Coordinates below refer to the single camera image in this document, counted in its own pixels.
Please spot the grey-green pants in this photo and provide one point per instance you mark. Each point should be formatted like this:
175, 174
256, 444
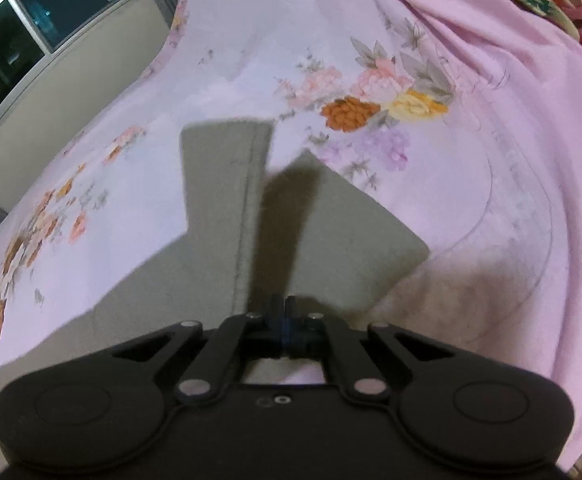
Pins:
361, 240

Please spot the aluminium sliding window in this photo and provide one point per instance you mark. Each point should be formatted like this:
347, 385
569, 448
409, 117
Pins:
16, 25

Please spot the pink floral bed sheet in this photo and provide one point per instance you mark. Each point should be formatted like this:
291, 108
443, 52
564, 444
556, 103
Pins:
471, 185

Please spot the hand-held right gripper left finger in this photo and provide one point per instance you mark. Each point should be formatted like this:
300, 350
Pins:
275, 327

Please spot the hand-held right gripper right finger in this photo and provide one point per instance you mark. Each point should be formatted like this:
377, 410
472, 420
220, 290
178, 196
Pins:
292, 327

